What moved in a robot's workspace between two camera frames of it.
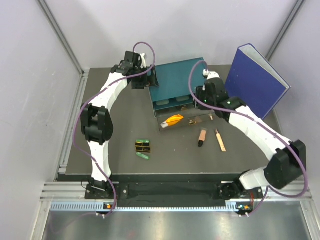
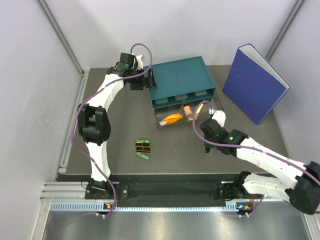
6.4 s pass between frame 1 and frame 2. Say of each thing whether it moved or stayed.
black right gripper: moved
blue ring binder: stayed
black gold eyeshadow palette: moved
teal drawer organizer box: stayed
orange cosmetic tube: moved
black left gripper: stayed
